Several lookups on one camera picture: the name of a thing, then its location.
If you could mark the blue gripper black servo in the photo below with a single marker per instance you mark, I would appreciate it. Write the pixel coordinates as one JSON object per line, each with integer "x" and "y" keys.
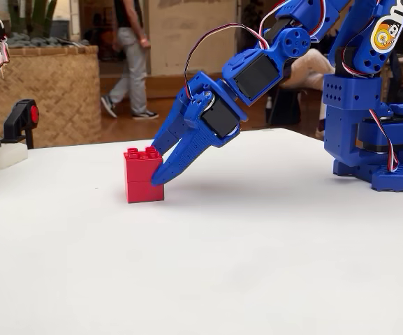
{"x": 206, "y": 130}

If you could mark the red toy brick block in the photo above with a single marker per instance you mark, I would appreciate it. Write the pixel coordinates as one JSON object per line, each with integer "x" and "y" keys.
{"x": 138, "y": 190}

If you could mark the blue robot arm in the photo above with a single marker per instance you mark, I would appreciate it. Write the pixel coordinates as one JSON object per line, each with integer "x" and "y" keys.
{"x": 348, "y": 104}

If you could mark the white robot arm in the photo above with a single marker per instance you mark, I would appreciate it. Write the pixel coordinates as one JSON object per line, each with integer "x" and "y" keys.
{"x": 5, "y": 155}

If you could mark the person in light jeans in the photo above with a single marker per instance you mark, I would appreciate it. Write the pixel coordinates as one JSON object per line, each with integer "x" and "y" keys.
{"x": 133, "y": 70}

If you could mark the woven wicker planter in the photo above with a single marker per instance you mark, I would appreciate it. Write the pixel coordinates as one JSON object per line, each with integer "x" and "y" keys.
{"x": 61, "y": 90}

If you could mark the seated person in white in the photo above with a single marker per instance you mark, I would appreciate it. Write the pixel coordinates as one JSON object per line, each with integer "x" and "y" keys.
{"x": 309, "y": 66}

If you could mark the black clamp with red knob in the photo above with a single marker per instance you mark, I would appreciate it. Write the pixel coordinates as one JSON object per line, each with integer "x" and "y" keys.
{"x": 16, "y": 118}

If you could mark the grey stones in planter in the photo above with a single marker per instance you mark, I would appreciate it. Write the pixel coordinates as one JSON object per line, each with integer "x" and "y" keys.
{"x": 33, "y": 41}

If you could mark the green plant stems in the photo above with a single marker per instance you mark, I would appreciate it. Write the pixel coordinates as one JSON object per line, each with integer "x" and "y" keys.
{"x": 37, "y": 15}

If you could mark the orange and white sticker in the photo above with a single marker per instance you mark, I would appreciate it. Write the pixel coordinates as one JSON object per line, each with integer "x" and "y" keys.
{"x": 384, "y": 35}

